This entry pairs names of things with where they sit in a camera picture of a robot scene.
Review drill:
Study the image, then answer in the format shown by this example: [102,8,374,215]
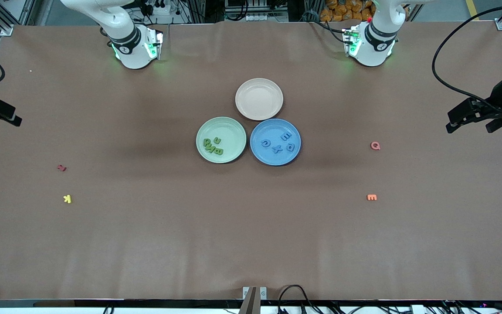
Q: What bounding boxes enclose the white power strip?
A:
[144,0,171,16]
[246,12,287,21]

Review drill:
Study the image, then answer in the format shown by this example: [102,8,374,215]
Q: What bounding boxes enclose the blue plate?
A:
[250,118,302,167]

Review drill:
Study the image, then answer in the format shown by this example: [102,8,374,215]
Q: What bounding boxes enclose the brown table cover mat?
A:
[0,20,502,301]

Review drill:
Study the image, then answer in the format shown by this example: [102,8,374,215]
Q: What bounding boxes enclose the orange round objects pile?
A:
[321,0,373,21]

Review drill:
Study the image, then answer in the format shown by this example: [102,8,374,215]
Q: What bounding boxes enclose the pale green plate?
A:
[196,116,247,164]

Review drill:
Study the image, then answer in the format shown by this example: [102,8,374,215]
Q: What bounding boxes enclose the black floor cables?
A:
[277,284,321,314]

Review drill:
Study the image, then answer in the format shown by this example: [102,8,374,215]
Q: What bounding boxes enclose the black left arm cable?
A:
[431,0,502,115]

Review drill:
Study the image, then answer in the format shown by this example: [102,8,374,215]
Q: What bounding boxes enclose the pale pink plate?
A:
[235,78,284,121]

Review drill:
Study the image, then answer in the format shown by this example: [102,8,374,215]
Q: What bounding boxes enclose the black table edge rail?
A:
[0,300,502,314]

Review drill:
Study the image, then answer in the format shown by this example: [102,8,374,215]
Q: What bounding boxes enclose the grey camera post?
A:
[239,287,257,314]

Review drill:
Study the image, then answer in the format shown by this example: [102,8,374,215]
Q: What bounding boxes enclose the metal bracket plate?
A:
[242,286,268,300]

